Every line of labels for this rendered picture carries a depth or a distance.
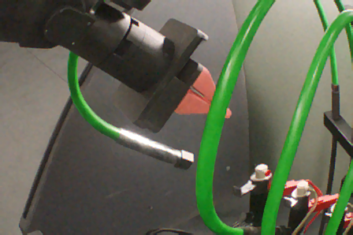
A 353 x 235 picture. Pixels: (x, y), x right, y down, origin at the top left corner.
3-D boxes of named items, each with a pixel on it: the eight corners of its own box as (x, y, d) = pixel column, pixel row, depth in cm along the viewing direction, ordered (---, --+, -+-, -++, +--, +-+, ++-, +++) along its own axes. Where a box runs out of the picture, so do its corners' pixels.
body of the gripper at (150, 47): (213, 39, 54) (155, 2, 50) (149, 134, 55) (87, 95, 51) (183, 24, 60) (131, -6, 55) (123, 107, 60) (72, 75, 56)
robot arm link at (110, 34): (51, 31, 53) (55, 48, 48) (92, -20, 51) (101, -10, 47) (94, 57, 57) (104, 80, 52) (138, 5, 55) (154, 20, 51)
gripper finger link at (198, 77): (256, 106, 59) (188, 56, 53) (215, 167, 59) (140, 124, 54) (224, 83, 64) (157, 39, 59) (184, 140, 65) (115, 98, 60)
